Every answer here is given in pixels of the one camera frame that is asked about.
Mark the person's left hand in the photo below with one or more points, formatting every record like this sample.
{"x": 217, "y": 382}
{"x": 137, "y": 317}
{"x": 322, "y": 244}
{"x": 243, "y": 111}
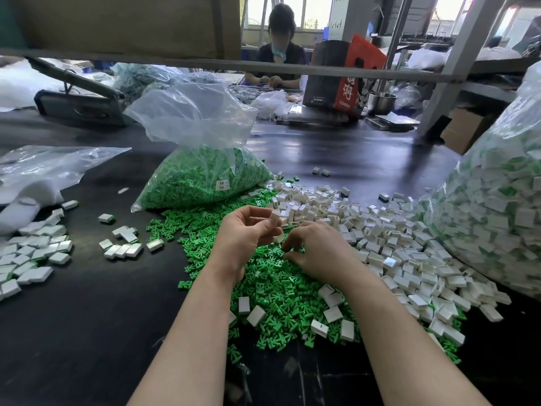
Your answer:
{"x": 239, "y": 241}

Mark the cardboard box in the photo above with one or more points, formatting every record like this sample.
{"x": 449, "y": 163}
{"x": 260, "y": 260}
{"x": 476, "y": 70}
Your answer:
{"x": 467, "y": 131}

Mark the black table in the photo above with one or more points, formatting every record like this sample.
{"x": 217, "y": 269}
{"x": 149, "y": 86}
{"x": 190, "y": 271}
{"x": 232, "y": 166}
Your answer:
{"x": 84, "y": 342}

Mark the grey metal shelf frame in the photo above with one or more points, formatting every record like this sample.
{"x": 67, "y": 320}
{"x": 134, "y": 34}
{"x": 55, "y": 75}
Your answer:
{"x": 169, "y": 63}

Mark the brown board panel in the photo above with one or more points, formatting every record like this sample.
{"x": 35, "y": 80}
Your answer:
{"x": 118, "y": 25}

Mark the bag of green clips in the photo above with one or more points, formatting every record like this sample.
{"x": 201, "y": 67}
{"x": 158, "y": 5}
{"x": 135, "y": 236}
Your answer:
{"x": 207, "y": 176}

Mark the empty clear plastic bag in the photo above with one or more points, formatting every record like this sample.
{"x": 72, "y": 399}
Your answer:
{"x": 51, "y": 165}

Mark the white bags on shelf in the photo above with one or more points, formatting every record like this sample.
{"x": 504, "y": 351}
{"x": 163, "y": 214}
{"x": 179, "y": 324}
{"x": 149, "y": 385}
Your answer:
{"x": 458, "y": 56}

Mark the large bag of white caps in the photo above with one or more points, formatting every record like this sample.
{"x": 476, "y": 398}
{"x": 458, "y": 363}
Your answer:
{"x": 505, "y": 203}

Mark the person's left forearm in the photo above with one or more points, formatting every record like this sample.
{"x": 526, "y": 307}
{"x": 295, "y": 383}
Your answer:
{"x": 186, "y": 357}

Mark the metal bowl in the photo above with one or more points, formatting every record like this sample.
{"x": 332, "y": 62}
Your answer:
{"x": 382, "y": 104}

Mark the pile of assembled white pieces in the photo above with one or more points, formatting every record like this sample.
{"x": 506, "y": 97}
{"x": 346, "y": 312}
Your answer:
{"x": 35, "y": 253}

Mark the white plastic sheet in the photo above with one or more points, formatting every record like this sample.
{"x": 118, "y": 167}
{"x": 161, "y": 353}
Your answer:
{"x": 25, "y": 87}

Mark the person's right hand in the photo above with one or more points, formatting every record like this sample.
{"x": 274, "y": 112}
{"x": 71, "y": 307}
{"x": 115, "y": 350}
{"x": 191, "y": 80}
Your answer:
{"x": 325, "y": 253}

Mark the pile of green parts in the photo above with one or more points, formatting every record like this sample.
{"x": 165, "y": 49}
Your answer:
{"x": 194, "y": 232}

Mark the person's right forearm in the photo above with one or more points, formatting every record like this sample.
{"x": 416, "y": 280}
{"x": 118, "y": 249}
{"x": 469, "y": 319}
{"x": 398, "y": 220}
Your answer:
{"x": 410, "y": 359}

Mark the pile of white plastic caps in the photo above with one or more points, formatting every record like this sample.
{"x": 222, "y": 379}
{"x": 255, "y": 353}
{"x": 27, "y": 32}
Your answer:
{"x": 421, "y": 251}

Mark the clear bag of pale parts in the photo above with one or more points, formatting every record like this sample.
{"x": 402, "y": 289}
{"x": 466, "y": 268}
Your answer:
{"x": 156, "y": 80}

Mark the white paper sheets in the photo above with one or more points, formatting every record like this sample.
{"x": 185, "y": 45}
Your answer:
{"x": 394, "y": 122}

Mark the crumpled white plastic bag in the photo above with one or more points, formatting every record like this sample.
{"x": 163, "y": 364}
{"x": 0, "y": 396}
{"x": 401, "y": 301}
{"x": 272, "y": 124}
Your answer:
{"x": 272, "y": 105}

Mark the black and red box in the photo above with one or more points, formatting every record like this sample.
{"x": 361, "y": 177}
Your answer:
{"x": 340, "y": 82}

